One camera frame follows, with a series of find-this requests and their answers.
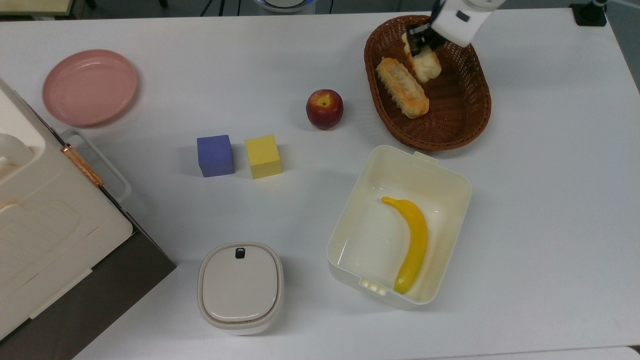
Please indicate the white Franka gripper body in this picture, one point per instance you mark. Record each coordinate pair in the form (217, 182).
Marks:
(461, 20)

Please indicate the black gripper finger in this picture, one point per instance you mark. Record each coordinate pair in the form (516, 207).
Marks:
(413, 33)
(429, 44)

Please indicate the pale bread roll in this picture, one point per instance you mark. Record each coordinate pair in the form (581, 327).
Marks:
(425, 62)

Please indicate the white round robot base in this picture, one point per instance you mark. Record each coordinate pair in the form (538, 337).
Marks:
(284, 4)

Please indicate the browned long bread roll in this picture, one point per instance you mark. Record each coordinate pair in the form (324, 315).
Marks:
(402, 87)

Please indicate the brown wicker basket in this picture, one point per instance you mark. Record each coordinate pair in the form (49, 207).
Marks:
(445, 100)

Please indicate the red apple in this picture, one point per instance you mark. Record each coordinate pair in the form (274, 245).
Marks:
(324, 108)

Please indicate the yellow cube block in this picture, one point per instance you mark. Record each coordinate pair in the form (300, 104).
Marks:
(263, 156)

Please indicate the yellow banana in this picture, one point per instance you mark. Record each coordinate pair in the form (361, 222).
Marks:
(414, 240)

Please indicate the cream plastic open box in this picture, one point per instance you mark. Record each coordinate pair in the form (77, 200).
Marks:
(370, 235)

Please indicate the blue cube block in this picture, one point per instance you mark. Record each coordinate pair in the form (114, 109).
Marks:
(215, 155)

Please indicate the beige lidded container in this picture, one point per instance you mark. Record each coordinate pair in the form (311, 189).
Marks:
(240, 287)

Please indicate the pink round plate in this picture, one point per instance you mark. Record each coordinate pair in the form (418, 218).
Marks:
(89, 87)

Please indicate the white microwave appliance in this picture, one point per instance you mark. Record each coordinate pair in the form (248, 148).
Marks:
(45, 225)

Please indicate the black camera stand base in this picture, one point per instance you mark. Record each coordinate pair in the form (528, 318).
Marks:
(589, 12)

